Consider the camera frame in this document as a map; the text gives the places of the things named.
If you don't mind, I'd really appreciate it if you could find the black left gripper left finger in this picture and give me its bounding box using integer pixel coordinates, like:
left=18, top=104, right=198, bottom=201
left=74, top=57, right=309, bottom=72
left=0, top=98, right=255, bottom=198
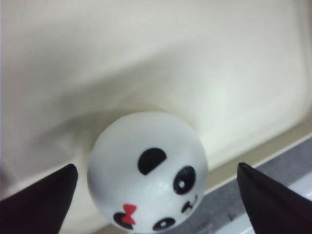
left=0, top=164, right=78, bottom=234

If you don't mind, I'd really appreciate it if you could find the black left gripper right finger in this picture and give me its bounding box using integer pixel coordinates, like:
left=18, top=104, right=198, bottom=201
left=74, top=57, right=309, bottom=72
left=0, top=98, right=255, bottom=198
left=237, top=162, right=312, bottom=234

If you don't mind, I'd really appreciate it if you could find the panda bun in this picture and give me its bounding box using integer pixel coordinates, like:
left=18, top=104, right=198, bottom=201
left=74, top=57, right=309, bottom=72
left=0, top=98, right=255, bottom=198
left=87, top=112, right=208, bottom=234

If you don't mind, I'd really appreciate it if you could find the cream rectangular plastic tray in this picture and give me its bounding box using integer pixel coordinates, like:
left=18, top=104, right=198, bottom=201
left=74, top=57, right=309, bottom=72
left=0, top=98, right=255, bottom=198
left=0, top=0, right=312, bottom=234

